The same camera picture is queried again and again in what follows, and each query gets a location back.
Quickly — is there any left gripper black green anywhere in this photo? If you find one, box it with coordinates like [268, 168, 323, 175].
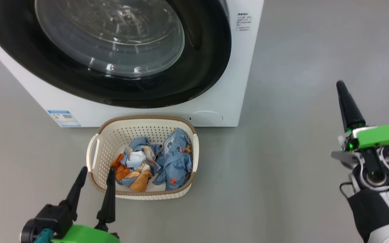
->
[21, 166, 121, 243]

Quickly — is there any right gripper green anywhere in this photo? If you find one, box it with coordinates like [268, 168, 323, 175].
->
[336, 80, 389, 152]

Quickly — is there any blue orange white garment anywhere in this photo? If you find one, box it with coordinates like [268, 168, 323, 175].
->
[110, 137, 163, 193]

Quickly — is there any blue garment with orange prints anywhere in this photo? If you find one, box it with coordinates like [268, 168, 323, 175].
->
[152, 128, 194, 190]

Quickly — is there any dark round washer door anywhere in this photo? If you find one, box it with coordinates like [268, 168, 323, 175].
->
[0, 0, 232, 109]

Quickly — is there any cream perforated laundry basket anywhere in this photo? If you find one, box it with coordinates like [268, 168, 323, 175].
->
[86, 115, 200, 200]

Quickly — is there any white front-load washing machine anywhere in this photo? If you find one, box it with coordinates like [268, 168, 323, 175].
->
[0, 0, 264, 128]

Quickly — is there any blue energy label sticker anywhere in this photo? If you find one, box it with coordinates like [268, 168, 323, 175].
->
[48, 110, 81, 128]

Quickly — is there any round white filter cover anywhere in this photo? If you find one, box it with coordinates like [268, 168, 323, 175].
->
[188, 111, 224, 125]

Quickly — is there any thin black cable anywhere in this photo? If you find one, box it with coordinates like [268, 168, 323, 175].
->
[339, 182, 355, 199]

